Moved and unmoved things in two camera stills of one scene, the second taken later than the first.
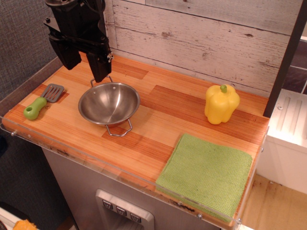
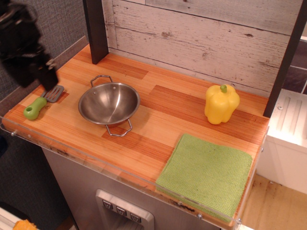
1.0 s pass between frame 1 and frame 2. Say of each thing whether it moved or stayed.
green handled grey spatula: stayed
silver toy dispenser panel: stayed
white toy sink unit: stayed
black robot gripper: moved
